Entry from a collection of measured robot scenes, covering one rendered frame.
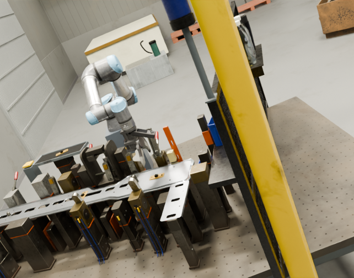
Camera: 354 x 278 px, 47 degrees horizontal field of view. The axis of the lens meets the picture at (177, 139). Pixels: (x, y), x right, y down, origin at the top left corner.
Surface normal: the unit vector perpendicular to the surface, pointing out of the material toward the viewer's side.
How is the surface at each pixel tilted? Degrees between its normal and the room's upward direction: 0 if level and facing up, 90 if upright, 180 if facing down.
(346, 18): 90
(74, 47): 90
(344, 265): 0
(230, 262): 0
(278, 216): 90
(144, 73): 90
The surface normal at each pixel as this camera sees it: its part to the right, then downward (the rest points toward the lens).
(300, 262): -0.15, 0.46
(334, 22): -0.47, 0.52
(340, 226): -0.36, -0.85
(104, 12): 0.11, 0.37
